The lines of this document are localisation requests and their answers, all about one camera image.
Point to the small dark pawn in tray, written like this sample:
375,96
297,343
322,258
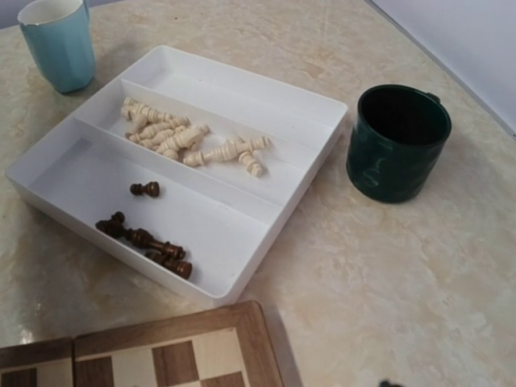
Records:
152,189

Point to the dark green cup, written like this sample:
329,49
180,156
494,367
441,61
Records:
396,140

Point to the white divided plastic tray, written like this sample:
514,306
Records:
224,218

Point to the light blue cup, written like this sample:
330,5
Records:
58,36

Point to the pile of white chess pieces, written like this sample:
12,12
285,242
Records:
177,139

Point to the dark king in tray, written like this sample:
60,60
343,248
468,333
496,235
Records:
139,237

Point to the wooden chess board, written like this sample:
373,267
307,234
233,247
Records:
226,346

